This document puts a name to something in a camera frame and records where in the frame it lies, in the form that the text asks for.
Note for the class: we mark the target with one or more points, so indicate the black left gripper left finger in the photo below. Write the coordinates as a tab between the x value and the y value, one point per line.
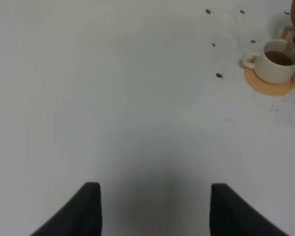
80	216

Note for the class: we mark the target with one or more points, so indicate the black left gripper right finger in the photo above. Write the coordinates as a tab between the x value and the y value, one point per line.
231	215

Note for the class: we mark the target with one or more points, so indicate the orange coaster front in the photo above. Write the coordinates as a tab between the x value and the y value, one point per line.
266	88

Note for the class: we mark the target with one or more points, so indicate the orange coaster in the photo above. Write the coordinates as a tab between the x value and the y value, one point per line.
287	33
266	88

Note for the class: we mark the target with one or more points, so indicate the white teacup front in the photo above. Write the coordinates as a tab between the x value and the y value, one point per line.
274	63

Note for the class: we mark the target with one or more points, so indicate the orange coaster rear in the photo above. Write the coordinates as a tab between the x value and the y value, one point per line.
287	33

